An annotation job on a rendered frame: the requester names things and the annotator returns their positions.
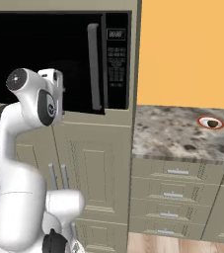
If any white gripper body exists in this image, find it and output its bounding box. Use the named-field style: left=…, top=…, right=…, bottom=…
left=52, top=69, right=66, bottom=117

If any black microwave door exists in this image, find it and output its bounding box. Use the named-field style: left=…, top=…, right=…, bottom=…
left=0, top=12, right=108, bottom=116

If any black microwave oven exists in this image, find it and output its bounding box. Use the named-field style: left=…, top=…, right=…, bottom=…
left=0, top=11, right=133, bottom=116

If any red rimmed white bowl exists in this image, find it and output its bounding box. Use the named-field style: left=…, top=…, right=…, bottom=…
left=196, top=115, right=224, bottom=130

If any beige low cupboard door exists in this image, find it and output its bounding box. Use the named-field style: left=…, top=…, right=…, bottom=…
left=73, top=217, right=131, bottom=253

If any beige tall cupboard housing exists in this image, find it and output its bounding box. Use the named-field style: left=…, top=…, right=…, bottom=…
left=0, top=0, right=143, bottom=253

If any beige drawer front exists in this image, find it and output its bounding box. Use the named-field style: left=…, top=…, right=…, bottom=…
left=127, top=216, right=210, bottom=240
left=129, top=177, right=222, bottom=206
left=131, top=158, right=224, bottom=186
left=128, top=197, right=216, bottom=225

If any grey microwave door handle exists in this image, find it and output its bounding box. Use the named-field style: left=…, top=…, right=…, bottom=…
left=86, top=22, right=104, bottom=112

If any grey bar cupboard handle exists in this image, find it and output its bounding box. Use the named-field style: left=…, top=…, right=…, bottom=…
left=47, top=162, right=58, bottom=191
left=59, top=163, right=70, bottom=191

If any grey drawer handle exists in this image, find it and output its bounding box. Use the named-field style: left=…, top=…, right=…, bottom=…
left=156, top=228, right=177, bottom=235
left=162, top=191, right=185, bottom=199
left=159, top=211, right=181, bottom=218
left=166, top=168, right=190, bottom=176

